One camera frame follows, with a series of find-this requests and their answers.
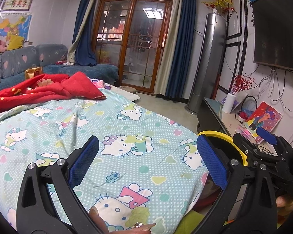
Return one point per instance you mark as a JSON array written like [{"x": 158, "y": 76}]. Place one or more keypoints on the person's left hand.
[{"x": 97, "y": 215}]

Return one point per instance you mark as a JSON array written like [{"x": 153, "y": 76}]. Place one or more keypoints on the colourful bead painting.
[{"x": 266, "y": 117}]

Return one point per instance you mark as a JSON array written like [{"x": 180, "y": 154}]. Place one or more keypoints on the white ribbed vase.
[{"x": 228, "y": 103}]

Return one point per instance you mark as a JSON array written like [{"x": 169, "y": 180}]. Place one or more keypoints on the white purple picture board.
[{"x": 240, "y": 100}]

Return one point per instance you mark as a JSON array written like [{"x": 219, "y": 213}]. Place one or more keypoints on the yellow rim trash bin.
[{"x": 219, "y": 134}]

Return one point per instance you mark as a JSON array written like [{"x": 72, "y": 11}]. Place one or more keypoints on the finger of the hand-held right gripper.
[
  {"x": 266, "y": 132},
  {"x": 244, "y": 142}
]

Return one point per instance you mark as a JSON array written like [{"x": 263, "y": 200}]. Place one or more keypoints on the grey round stool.
[{"x": 128, "y": 89}]

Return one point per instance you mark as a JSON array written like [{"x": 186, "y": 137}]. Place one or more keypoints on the red berry branches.
[{"x": 241, "y": 82}]

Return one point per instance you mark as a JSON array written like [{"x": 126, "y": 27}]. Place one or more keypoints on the grey tower air conditioner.
[{"x": 207, "y": 61}]

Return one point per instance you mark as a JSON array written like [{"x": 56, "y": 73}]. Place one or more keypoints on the cartoon cat printed blanket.
[{"x": 136, "y": 126}]

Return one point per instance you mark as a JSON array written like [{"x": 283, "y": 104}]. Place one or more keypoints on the lime green object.
[{"x": 193, "y": 224}]

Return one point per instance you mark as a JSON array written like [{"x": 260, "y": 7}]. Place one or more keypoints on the wall mounted television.
[{"x": 278, "y": 34}]

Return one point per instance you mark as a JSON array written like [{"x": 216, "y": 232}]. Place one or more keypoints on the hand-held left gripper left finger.
[{"x": 83, "y": 162}]

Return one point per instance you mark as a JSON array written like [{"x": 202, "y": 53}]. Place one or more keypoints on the yellow red artificial flowers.
[{"x": 218, "y": 1}]

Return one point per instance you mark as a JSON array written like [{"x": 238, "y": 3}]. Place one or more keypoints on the blue heart print sofa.
[{"x": 51, "y": 53}]

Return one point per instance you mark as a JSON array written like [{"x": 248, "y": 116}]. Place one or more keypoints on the yellow pillow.
[{"x": 15, "y": 42}]

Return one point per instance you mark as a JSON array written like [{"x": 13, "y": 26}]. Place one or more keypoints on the dark hanging clothes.
[{"x": 116, "y": 17}]

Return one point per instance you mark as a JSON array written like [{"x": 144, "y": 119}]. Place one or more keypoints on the yellow country map poster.
[{"x": 14, "y": 25}]

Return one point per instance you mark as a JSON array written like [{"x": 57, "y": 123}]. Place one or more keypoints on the person's right hand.
[{"x": 284, "y": 204}]

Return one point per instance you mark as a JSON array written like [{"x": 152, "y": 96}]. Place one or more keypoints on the gold gift box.
[{"x": 33, "y": 72}]

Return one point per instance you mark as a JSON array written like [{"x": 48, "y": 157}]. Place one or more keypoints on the glass top television cabinet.
[{"x": 214, "y": 107}]

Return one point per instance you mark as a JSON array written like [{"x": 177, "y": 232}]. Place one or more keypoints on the pink cloth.
[{"x": 97, "y": 82}]

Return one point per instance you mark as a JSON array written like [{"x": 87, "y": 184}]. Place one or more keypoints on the wooden sliding glass door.
[{"x": 141, "y": 53}]

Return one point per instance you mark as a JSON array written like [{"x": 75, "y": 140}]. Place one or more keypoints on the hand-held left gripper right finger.
[{"x": 211, "y": 162}]

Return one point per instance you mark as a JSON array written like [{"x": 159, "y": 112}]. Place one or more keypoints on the clear bead organiser box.
[{"x": 244, "y": 131}]

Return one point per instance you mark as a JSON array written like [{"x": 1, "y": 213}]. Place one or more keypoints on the red blanket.
[{"x": 70, "y": 85}]

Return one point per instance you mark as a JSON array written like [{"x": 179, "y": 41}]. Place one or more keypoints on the blue beige curtain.
[
  {"x": 183, "y": 41},
  {"x": 84, "y": 41}
]

